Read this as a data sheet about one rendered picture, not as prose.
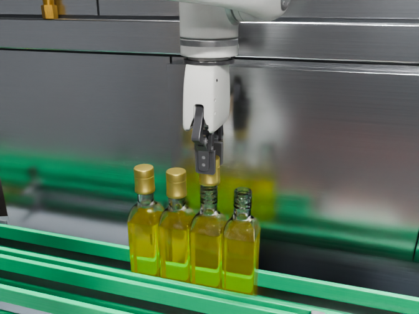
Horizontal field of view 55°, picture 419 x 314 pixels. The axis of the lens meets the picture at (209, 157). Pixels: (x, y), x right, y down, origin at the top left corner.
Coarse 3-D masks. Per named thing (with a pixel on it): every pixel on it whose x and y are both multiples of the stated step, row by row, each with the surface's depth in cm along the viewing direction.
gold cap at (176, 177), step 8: (176, 168) 69; (168, 176) 67; (176, 176) 66; (184, 176) 67; (168, 184) 67; (176, 184) 67; (184, 184) 68; (168, 192) 68; (176, 192) 67; (184, 192) 68
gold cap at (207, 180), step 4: (216, 156) 65; (216, 160) 64; (216, 164) 64; (216, 168) 64; (216, 172) 65; (200, 176) 65; (204, 176) 65; (208, 176) 64; (212, 176) 65; (216, 176) 65; (200, 180) 66; (204, 180) 65; (208, 180) 65; (212, 180) 65; (216, 180) 65; (204, 184) 65; (208, 184) 65; (212, 184) 65; (216, 184) 65
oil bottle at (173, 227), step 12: (168, 216) 69; (180, 216) 68; (192, 216) 71; (168, 228) 69; (180, 228) 68; (168, 240) 70; (180, 240) 69; (168, 252) 71; (180, 252) 70; (168, 264) 72; (180, 264) 71; (168, 276) 73; (180, 276) 72
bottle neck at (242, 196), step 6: (234, 192) 65; (240, 192) 66; (246, 192) 66; (234, 198) 65; (240, 198) 64; (246, 198) 64; (234, 204) 66; (240, 204) 65; (246, 204) 65; (234, 210) 66; (240, 210) 65; (246, 210) 65; (234, 216) 66; (240, 216) 66; (246, 216) 66
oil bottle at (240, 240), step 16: (240, 224) 66; (256, 224) 67; (224, 240) 66; (240, 240) 66; (256, 240) 66; (224, 256) 68; (240, 256) 67; (256, 256) 68; (224, 272) 69; (240, 272) 68; (256, 272) 70; (224, 288) 70; (240, 288) 69; (256, 288) 73
